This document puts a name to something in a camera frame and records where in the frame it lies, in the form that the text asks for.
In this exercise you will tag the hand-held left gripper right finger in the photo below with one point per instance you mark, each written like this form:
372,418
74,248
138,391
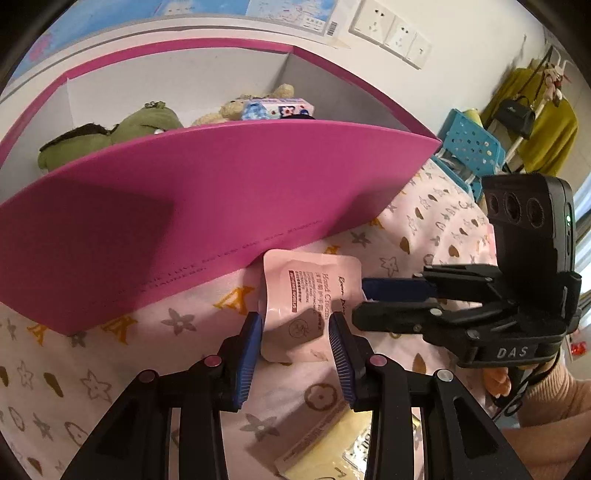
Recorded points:
341,364

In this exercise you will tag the colourful wall map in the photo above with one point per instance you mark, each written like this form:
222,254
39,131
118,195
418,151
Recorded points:
184,7

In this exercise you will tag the mustard yellow garment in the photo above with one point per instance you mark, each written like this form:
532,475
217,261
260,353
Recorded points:
551,134

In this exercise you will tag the blue perforated plastic stool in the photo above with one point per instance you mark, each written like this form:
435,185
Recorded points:
471,143

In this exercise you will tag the person's right forearm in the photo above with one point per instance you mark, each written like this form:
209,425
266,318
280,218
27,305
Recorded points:
558,415

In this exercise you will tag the blue gingham cloth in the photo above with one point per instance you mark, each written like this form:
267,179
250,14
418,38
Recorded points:
254,111

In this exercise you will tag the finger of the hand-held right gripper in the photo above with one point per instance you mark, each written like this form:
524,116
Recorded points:
392,318
397,288

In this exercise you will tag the black handbag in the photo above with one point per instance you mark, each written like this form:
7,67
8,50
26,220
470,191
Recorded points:
515,115

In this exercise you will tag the pink cardboard box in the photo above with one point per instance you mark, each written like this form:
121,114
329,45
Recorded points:
231,194

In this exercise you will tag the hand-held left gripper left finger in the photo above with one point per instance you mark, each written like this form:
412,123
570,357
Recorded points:
247,364

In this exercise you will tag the yellow packet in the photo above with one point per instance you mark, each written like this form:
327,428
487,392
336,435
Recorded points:
318,447

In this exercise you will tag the person's right hand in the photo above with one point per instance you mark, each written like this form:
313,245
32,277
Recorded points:
499,384

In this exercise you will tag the blue world wall map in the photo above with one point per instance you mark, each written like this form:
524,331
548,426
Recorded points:
295,14

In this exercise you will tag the green plush toy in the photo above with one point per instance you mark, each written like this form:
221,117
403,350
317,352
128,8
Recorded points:
138,124

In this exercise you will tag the pink floral printed packet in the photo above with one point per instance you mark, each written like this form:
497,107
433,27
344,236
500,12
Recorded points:
288,108

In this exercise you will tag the white clothes rack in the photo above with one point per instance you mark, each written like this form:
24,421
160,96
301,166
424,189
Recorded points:
557,54

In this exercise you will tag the beige teddy bear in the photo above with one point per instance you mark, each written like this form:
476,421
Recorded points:
233,108

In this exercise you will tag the hanging plush doll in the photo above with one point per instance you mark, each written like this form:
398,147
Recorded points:
554,81

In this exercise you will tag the pink hand cream sachet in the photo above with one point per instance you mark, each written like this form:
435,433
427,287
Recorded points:
304,295

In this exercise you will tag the black soft item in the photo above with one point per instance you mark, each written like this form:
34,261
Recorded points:
300,118

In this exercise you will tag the white wall socket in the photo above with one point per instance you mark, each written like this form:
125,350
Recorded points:
399,38
418,50
371,21

